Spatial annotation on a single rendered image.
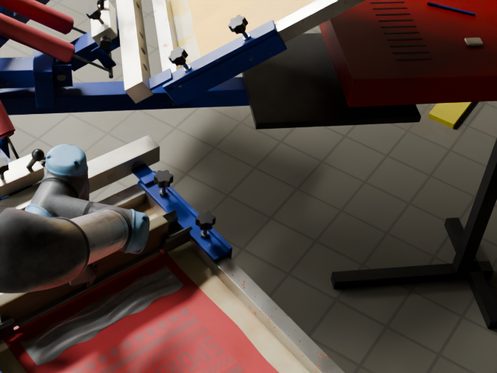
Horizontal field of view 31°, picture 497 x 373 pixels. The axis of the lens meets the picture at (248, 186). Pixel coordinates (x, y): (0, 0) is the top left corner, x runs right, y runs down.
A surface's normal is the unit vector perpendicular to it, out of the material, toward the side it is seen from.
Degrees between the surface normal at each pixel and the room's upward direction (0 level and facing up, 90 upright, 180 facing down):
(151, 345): 0
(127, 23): 32
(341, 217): 0
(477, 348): 0
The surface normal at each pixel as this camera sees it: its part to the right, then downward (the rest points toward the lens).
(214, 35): -0.46, -0.58
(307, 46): 0.07, -0.72
